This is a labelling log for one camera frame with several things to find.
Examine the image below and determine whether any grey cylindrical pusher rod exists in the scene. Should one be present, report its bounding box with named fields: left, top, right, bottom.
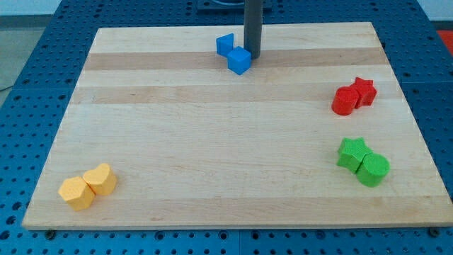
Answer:
left=243, top=0, right=263, bottom=60

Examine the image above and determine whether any green star block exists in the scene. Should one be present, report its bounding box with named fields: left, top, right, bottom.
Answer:
left=336, top=137, right=373, bottom=174

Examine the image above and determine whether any red star block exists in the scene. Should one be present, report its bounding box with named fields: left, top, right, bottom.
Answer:
left=350, top=77, right=377, bottom=108

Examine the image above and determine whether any yellow heart block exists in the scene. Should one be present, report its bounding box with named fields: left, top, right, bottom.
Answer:
left=82, top=163, right=117, bottom=196

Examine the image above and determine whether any blue triangle block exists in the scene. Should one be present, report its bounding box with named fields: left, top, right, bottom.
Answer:
left=216, top=33, right=234, bottom=57

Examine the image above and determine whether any green cylinder block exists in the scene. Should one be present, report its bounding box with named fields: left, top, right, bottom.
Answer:
left=356, top=153, right=390, bottom=187

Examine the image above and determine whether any light wooden board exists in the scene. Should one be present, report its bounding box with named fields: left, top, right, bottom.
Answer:
left=23, top=22, right=452, bottom=230

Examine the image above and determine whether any blue cube block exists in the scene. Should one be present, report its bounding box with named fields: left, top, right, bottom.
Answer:
left=226, top=47, right=251, bottom=75

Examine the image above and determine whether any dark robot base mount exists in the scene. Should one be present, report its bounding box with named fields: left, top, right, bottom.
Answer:
left=194, top=0, right=245, bottom=13

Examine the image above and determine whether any yellow hexagon block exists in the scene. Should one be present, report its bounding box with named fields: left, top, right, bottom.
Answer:
left=58, top=176, right=96, bottom=211

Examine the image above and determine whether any red cylinder block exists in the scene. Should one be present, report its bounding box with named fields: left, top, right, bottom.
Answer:
left=331, top=86, right=359, bottom=115

